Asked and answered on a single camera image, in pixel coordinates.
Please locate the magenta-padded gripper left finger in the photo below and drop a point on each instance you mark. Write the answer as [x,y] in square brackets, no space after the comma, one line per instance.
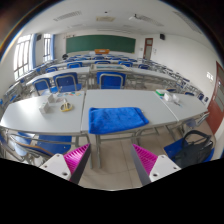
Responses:
[76,159]

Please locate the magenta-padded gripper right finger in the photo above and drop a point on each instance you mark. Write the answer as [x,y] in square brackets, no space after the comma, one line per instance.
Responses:
[146,159]

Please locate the blue towel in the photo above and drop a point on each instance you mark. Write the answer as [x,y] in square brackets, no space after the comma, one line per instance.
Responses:
[116,120]

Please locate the blue chair under table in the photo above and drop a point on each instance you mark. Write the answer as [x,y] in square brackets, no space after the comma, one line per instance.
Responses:
[56,143]

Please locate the blue chair under bag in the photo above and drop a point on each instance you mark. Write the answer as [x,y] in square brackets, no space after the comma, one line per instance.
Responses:
[170,149]

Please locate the small white box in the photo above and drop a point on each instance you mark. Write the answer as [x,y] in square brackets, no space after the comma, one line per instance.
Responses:
[44,107]
[51,98]

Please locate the small white carton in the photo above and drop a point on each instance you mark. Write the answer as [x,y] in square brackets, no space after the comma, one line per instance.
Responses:
[176,98]
[168,97]

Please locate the colourful flat cards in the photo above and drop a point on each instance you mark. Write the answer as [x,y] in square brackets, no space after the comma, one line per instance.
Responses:
[68,94]

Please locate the green and white box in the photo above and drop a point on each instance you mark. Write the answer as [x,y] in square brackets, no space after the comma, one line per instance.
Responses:
[161,92]

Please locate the blue metal-framed chair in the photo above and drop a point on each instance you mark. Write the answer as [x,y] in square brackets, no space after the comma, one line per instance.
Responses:
[66,81]
[41,85]
[111,81]

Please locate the reddish brown door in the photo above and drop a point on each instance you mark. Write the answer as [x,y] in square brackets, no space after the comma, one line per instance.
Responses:
[216,113]

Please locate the long grey classroom desk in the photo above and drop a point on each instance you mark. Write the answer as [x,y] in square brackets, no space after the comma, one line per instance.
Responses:
[63,72]
[146,72]

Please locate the group of blue classroom chairs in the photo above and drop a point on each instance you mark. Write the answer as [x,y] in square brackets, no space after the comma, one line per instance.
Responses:
[126,63]

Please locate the brown door with window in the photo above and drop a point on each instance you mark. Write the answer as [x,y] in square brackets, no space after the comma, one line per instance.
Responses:
[148,50]

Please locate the orange lectern top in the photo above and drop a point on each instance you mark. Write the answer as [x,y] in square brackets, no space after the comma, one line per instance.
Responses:
[101,51]

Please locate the large white-framed window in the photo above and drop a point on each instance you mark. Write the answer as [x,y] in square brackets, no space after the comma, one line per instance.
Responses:
[22,56]

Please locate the narrow white-framed window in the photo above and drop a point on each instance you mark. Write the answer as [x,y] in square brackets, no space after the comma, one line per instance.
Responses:
[47,46]

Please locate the blue curtain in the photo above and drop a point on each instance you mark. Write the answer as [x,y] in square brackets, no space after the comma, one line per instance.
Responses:
[34,50]

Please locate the green chalkboard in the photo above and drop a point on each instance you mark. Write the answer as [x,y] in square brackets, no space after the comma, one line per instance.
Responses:
[100,43]

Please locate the white ceiling projector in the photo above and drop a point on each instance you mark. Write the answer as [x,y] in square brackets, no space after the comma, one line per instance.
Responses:
[134,17]

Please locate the square ceiling air unit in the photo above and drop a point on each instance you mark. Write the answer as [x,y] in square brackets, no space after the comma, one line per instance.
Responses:
[105,18]

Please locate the ceiling vent grille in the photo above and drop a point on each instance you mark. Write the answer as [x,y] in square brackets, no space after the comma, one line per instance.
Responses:
[67,15]

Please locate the black wall speaker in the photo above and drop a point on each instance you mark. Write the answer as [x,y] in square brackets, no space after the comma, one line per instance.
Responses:
[162,36]
[38,37]

